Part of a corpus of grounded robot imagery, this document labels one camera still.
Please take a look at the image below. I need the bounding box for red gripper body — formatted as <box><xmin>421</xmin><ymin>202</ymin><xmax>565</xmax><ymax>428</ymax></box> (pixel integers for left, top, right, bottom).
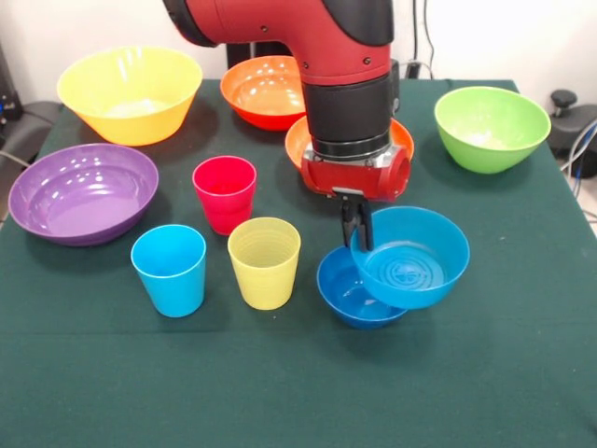
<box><xmin>300</xmin><ymin>143</ymin><xmax>412</xmax><ymax>203</ymax></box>

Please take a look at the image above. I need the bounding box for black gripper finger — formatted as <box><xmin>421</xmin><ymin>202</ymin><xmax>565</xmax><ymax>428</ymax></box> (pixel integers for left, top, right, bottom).
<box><xmin>339</xmin><ymin>193</ymin><xmax>358</xmax><ymax>248</ymax></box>
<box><xmin>354</xmin><ymin>195</ymin><xmax>375</xmax><ymax>252</ymax></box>

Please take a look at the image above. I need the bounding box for orange bowl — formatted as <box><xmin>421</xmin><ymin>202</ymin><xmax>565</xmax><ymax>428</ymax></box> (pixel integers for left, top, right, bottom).
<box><xmin>219</xmin><ymin>55</ymin><xmax>309</xmax><ymax>132</ymax></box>
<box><xmin>285</xmin><ymin>116</ymin><xmax>416</xmax><ymax>183</ymax></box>

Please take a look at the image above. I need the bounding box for light blue bowl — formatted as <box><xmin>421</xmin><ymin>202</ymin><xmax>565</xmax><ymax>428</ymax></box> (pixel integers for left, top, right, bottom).
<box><xmin>350</xmin><ymin>205</ymin><xmax>471</xmax><ymax>311</ymax></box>

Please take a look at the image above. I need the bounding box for dark blue bowl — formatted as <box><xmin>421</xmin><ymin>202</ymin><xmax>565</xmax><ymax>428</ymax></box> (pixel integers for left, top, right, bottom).
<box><xmin>316</xmin><ymin>245</ymin><xmax>410</xmax><ymax>330</ymax></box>

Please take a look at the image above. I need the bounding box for yellow-green cup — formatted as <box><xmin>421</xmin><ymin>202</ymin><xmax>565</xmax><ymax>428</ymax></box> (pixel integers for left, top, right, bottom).
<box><xmin>227</xmin><ymin>217</ymin><xmax>302</xmax><ymax>312</ymax></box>

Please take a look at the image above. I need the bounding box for light green bowl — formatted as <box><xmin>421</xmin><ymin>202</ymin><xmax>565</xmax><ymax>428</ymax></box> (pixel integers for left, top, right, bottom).
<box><xmin>434</xmin><ymin>86</ymin><xmax>552</xmax><ymax>175</ymax></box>

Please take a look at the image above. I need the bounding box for red cup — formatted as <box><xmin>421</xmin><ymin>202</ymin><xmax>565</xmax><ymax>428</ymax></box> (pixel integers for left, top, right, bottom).
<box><xmin>191</xmin><ymin>155</ymin><xmax>258</xmax><ymax>236</ymax></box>

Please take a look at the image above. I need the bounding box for dark green tablecloth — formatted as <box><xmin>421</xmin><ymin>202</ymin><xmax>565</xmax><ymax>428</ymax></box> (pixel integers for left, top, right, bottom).
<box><xmin>0</xmin><ymin>77</ymin><xmax>597</xmax><ymax>448</ymax></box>

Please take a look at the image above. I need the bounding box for light blue cup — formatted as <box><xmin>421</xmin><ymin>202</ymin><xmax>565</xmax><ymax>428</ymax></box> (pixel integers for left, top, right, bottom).
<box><xmin>130</xmin><ymin>224</ymin><xmax>208</xmax><ymax>319</ymax></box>

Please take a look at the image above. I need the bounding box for large yellow bowl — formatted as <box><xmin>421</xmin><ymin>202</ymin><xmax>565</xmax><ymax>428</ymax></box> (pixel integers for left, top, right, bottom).
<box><xmin>56</xmin><ymin>44</ymin><xmax>204</xmax><ymax>147</ymax></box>

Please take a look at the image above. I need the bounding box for black rounded base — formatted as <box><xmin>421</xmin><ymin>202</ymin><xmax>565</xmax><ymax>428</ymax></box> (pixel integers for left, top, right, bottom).
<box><xmin>544</xmin><ymin>105</ymin><xmax>597</xmax><ymax>162</ymax></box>

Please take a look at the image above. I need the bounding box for black knob clamp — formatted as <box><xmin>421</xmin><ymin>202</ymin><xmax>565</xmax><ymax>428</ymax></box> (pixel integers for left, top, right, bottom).
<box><xmin>549</xmin><ymin>89</ymin><xmax>578</xmax><ymax>122</ymax></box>

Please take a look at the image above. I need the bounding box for purple bowl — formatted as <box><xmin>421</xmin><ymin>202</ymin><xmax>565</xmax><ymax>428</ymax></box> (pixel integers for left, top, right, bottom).
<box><xmin>7</xmin><ymin>142</ymin><xmax>160</xmax><ymax>247</ymax></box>

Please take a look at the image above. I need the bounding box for black chair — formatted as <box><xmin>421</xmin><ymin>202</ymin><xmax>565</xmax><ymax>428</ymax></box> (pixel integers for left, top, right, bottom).
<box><xmin>0</xmin><ymin>100</ymin><xmax>63</xmax><ymax>169</ymax></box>

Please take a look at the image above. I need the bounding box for black wall cable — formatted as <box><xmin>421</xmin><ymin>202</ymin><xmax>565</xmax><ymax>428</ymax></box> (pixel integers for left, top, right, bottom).
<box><xmin>421</xmin><ymin>0</ymin><xmax>437</xmax><ymax>79</ymax></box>

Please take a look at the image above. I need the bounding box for grey blue cable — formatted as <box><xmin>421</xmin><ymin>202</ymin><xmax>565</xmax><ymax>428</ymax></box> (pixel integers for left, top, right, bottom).
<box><xmin>559</xmin><ymin>119</ymin><xmax>597</xmax><ymax>181</ymax></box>

